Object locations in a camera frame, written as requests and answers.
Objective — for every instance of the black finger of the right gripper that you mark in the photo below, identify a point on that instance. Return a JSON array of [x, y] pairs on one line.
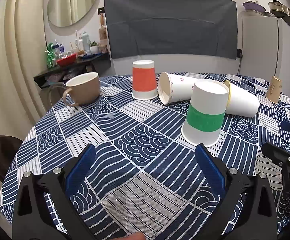
[[277, 155]]

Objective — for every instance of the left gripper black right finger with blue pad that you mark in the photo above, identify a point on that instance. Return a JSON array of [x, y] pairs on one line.
[[257, 219]]

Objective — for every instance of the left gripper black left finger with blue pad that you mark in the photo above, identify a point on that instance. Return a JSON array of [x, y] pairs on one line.
[[43, 208]]

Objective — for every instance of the white cup green band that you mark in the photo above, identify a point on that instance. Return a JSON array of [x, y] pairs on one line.
[[205, 113]]

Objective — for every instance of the small tan paper cup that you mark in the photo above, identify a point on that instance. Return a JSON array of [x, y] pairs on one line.
[[274, 90]]

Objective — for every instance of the white cup yellow rim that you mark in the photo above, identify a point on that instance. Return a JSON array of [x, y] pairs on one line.
[[241, 102]]

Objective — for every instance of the white cup pink hearts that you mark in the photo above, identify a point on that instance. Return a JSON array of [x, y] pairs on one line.
[[175, 88]]

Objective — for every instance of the orange paper cup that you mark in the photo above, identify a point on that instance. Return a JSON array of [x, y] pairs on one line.
[[144, 80]]

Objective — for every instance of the person's hand at bottom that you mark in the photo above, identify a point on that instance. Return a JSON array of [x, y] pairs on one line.
[[134, 236]]

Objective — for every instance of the dark chair back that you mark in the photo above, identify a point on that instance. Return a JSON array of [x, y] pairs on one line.
[[8, 149]]

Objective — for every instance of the white refrigerator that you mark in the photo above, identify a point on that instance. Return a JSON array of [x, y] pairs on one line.
[[265, 44]]

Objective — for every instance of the blue white patterned tablecloth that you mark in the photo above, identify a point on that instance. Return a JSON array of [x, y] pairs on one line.
[[145, 177]]

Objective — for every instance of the metal pot on fridge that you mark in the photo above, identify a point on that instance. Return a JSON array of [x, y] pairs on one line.
[[275, 5]]

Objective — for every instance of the purple bowl on fridge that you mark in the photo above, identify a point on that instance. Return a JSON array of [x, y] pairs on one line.
[[250, 5]]

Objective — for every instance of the beige ceramic mug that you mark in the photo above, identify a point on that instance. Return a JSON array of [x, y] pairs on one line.
[[82, 89]]

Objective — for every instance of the green plastic bottle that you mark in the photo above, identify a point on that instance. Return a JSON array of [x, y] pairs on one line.
[[50, 56]]

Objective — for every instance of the red bowl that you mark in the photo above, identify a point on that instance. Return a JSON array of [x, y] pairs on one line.
[[71, 59]]

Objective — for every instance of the small potted plant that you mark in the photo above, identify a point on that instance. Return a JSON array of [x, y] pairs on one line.
[[94, 47]]

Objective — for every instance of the white spray bottle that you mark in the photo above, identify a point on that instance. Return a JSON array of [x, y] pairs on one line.
[[86, 41]]

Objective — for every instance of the wooden hair brush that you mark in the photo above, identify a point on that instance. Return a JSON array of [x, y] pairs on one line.
[[102, 29]]

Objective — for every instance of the black wall shelf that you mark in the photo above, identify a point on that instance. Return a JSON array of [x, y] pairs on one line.
[[98, 63]]

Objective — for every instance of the oval wall mirror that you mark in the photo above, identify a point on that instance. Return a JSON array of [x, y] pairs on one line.
[[64, 13]]

